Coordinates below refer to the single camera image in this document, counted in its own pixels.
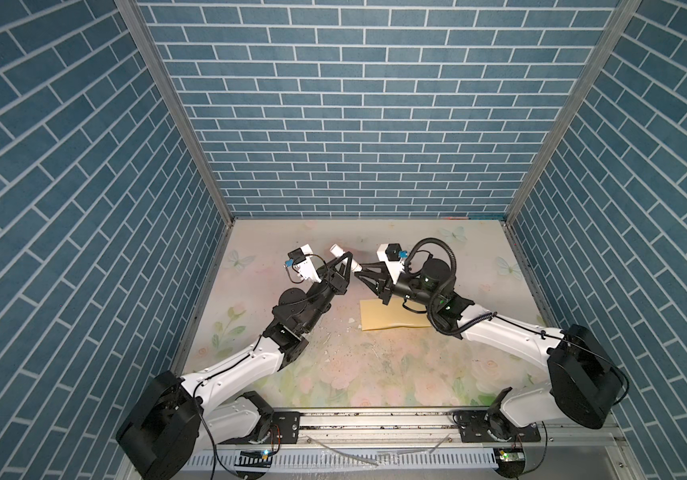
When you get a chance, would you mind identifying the right black corrugated cable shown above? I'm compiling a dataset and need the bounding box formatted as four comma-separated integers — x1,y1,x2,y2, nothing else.
405,237,495,337

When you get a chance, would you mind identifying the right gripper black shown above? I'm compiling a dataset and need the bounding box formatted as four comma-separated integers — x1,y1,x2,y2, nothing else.
357,260,441,311

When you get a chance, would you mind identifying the white glue stick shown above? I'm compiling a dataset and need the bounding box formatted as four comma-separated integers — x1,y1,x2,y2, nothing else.
329,244,361,273

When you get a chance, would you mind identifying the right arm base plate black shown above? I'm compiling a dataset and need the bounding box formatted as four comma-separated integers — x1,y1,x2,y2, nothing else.
451,409,541,443

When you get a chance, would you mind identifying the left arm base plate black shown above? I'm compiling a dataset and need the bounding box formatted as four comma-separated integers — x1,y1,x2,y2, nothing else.
217,411,301,445

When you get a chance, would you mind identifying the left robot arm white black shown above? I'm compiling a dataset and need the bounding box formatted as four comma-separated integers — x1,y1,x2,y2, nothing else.
115,252,355,479

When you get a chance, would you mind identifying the yellow envelope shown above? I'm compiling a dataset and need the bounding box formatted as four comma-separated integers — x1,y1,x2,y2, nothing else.
359,299,431,331

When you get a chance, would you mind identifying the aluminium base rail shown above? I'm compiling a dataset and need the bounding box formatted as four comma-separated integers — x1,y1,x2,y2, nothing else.
117,407,645,480

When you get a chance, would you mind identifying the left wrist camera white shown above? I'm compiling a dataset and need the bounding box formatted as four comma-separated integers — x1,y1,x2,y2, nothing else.
284,244,321,284

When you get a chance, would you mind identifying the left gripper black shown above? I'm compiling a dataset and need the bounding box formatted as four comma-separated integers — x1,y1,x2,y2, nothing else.
298,254,351,337

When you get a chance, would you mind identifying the left controller board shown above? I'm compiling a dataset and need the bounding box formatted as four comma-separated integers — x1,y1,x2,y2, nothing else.
234,450,274,471

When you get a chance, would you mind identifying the right controller board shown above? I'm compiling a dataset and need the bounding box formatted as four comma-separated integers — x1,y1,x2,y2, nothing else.
495,448,527,465

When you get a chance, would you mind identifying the left black camera cable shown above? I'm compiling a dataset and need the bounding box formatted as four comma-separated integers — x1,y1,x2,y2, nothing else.
285,253,329,286

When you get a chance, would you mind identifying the controller board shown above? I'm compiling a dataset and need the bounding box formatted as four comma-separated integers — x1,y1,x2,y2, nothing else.
495,448,527,465
234,450,274,471

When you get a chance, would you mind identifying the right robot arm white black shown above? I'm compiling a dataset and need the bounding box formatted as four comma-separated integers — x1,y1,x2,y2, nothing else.
355,258,629,439

